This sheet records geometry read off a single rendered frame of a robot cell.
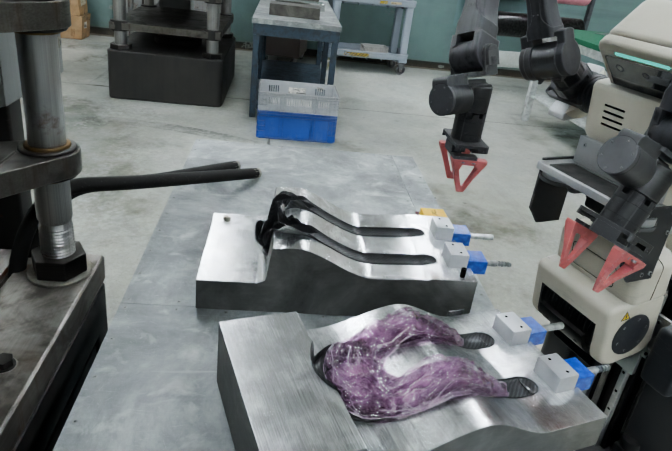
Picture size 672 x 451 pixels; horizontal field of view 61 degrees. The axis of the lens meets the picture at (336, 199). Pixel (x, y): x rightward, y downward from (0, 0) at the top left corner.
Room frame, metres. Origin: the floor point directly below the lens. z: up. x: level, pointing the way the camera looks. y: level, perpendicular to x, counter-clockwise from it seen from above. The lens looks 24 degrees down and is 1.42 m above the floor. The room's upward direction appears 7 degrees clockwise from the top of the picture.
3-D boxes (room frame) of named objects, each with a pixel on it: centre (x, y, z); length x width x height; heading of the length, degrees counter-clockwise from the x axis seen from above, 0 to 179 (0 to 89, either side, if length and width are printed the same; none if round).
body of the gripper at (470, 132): (1.06, -0.23, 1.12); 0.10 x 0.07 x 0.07; 7
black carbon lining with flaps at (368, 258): (0.97, -0.03, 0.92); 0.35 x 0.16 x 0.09; 97
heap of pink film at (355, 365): (0.65, -0.14, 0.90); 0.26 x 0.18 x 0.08; 114
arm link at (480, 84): (1.05, -0.23, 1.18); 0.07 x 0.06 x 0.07; 132
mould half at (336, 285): (0.98, -0.01, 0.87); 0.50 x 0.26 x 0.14; 97
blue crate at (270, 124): (4.27, 0.39, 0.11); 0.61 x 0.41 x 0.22; 97
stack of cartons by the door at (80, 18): (6.77, 3.61, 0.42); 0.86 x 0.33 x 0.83; 97
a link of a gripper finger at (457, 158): (1.04, -0.24, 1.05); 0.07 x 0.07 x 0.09; 7
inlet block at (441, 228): (1.06, -0.27, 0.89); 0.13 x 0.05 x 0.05; 97
